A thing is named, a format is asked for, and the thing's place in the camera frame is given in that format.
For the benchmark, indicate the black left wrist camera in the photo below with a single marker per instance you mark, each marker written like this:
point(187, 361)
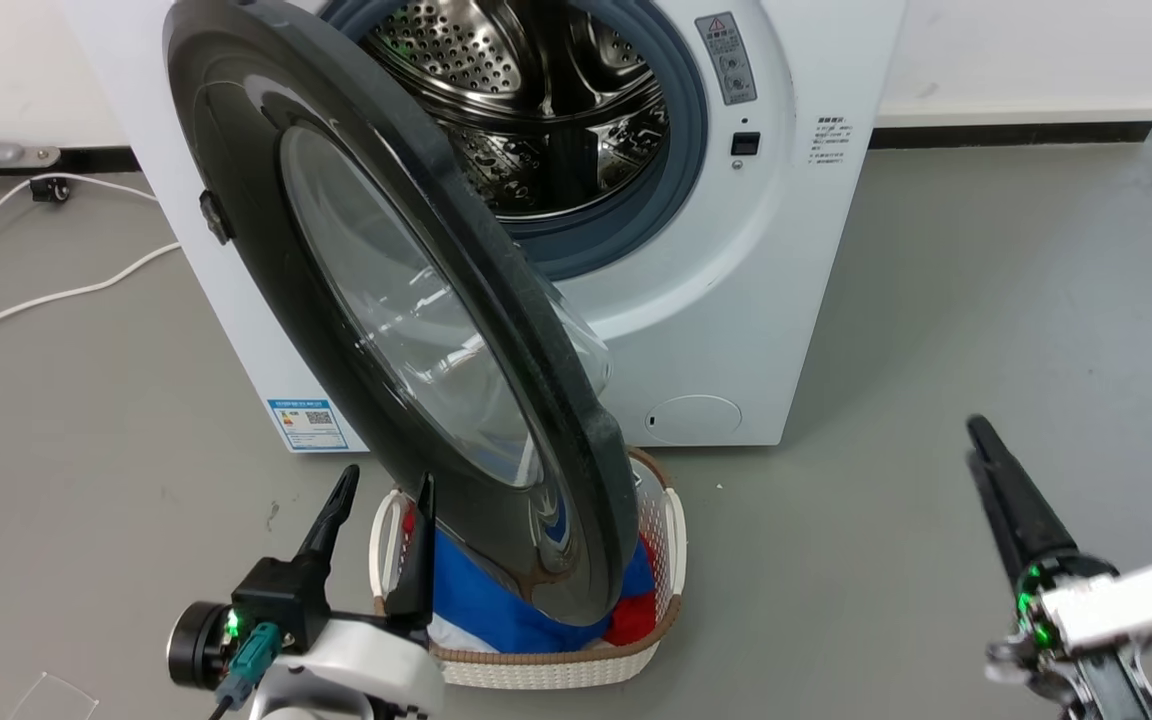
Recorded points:
point(276, 600)

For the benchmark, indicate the red garment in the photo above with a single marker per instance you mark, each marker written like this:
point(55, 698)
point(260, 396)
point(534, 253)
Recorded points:
point(632, 620)

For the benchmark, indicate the black door lock slot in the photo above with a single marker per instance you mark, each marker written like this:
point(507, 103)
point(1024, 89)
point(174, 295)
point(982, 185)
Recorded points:
point(745, 143)

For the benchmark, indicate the blue energy label sticker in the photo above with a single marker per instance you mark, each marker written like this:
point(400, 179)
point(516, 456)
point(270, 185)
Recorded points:
point(308, 425)

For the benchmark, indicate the blue garment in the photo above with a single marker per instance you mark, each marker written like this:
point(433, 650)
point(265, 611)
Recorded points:
point(486, 610)

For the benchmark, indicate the small printed text label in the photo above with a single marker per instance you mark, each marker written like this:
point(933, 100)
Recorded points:
point(829, 140)

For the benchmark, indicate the stainless steel washer drum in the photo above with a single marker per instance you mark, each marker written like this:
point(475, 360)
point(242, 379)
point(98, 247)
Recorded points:
point(536, 70)

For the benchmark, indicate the grey warning sticker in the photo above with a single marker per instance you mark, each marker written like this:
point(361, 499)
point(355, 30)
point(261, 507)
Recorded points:
point(726, 58)

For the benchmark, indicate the round white filter cover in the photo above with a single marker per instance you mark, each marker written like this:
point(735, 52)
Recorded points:
point(693, 418)

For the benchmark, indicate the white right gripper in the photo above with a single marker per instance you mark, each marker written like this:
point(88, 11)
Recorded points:
point(1126, 605)

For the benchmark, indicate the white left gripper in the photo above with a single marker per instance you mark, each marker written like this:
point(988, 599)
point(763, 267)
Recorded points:
point(366, 665)

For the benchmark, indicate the grey-blue rubber door gasket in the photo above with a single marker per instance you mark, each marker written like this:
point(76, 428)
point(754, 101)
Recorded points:
point(684, 170)

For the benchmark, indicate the black round glass washer door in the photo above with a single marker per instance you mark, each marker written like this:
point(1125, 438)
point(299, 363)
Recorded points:
point(236, 150)

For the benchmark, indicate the white woven laundry basket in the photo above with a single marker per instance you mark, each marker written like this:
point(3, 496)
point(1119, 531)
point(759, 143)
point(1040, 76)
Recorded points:
point(556, 672)

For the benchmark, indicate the clear plastic sheet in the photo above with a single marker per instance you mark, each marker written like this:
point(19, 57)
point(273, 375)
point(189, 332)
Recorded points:
point(51, 698)

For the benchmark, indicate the white garment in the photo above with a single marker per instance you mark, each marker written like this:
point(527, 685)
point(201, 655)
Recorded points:
point(456, 637)

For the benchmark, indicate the black baseboard strip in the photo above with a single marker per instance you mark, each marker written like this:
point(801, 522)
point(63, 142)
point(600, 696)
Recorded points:
point(96, 160)
point(1016, 135)

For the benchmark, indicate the white front-load washing machine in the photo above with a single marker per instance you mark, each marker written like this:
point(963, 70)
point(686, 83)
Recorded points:
point(726, 300)

